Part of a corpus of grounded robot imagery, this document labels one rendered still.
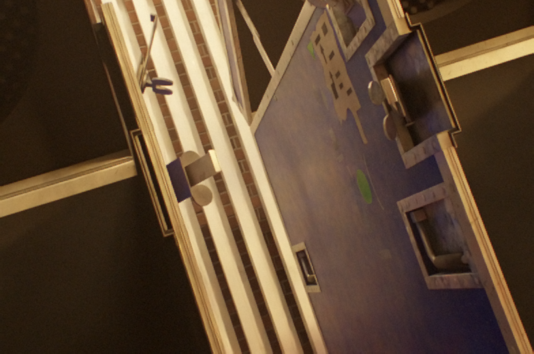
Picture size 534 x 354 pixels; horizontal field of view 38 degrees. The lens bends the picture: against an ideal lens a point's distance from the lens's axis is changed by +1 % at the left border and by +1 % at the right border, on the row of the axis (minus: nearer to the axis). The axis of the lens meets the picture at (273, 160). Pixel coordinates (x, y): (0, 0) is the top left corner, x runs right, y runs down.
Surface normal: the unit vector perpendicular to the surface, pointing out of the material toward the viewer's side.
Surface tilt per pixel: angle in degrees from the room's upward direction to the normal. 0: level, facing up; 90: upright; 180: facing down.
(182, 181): 90
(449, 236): 90
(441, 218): 90
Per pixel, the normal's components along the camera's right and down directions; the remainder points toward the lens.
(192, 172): -0.74, 0.17
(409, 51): -0.94, 0.30
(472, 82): 0.12, -0.17
